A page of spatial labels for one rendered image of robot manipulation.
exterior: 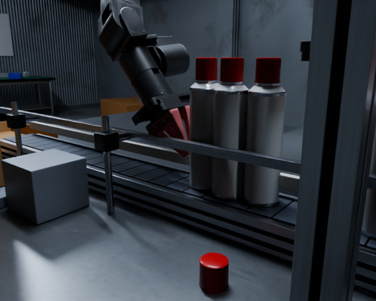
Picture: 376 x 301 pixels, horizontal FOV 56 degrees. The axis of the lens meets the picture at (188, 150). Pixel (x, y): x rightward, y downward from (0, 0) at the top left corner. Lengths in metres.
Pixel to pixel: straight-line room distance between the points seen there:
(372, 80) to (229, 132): 0.25
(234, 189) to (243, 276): 0.13
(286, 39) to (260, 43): 0.38
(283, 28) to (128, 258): 4.15
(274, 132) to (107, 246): 0.28
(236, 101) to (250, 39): 4.31
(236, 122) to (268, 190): 0.11
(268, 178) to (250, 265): 0.12
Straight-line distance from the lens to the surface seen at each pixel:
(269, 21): 4.63
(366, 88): 0.29
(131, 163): 0.72
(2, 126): 1.40
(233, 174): 0.52
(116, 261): 0.49
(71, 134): 0.91
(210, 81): 0.54
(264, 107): 0.48
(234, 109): 0.50
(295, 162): 0.45
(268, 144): 0.49
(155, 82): 0.60
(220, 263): 0.42
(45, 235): 0.58
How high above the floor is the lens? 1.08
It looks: 15 degrees down
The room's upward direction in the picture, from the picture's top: straight up
